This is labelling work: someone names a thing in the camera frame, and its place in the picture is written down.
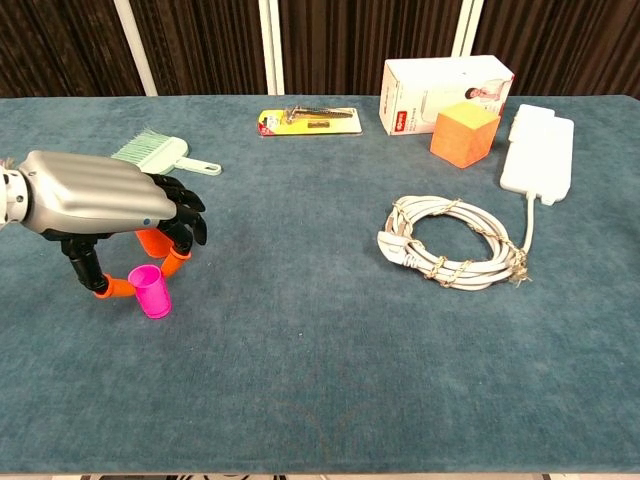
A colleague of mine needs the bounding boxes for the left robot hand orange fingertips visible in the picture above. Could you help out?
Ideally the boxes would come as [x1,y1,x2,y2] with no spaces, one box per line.
[17,149,209,300]

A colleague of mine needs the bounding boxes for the pink plastic cup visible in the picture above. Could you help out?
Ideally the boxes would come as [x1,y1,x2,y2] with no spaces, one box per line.
[127,265,173,320]

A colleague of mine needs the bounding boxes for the mint green hand brush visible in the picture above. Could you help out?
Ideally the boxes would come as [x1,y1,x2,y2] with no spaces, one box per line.
[110,128,223,176]

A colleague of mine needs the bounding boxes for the orange plastic cup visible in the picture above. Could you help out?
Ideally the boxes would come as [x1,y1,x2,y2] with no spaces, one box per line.
[135,227,176,259]

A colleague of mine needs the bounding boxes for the yellow razor blister pack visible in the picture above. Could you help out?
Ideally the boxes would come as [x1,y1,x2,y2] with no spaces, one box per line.
[257,104,364,140]

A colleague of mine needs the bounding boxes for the blue felt table cover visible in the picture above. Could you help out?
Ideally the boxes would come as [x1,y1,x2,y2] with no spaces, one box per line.
[0,94,640,474]

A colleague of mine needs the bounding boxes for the white cardboard box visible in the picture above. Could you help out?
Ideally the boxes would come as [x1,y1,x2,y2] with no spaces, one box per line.
[378,54,515,137]

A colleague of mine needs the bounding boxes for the orange foam cube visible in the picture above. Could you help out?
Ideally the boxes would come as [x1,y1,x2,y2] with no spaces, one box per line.
[429,102,502,170]

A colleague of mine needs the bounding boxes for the white power strip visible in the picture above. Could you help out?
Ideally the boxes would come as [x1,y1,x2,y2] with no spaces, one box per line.
[499,103,575,206]

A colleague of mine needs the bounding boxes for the white partition post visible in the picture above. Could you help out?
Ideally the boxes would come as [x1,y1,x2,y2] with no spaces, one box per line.
[258,0,286,96]
[113,0,159,97]
[452,0,484,59]

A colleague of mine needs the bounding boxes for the coiled white power cable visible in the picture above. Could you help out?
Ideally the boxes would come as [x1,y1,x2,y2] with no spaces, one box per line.
[377,196,537,292]

